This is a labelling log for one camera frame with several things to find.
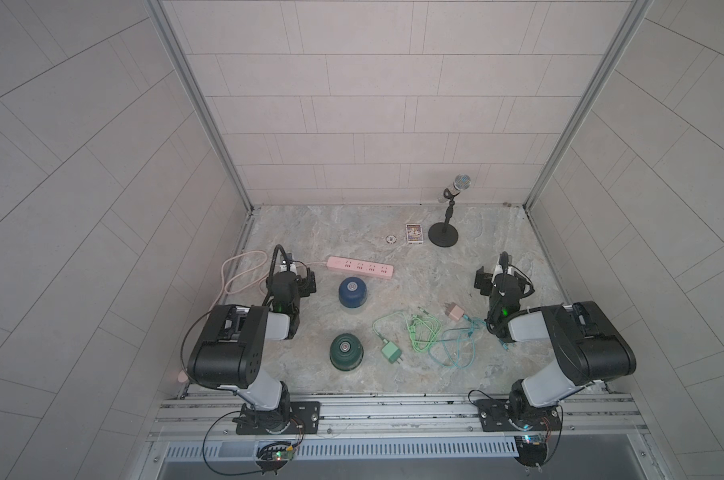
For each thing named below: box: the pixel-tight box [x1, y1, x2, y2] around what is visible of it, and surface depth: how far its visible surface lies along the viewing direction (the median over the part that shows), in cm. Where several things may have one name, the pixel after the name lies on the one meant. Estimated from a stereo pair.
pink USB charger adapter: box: [448, 305, 465, 321], surface depth 89 cm
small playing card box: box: [405, 224, 423, 245], surface depth 107 cm
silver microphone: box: [437, 174, 471, 203], surface depth 88 cm
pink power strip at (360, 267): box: [326, 256, 394, 278], surface depth 98 cm
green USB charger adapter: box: [380, 341, 404, 364], surface depth 82 cm
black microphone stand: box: [428, 188, 460, 248], surface depth 108 cm
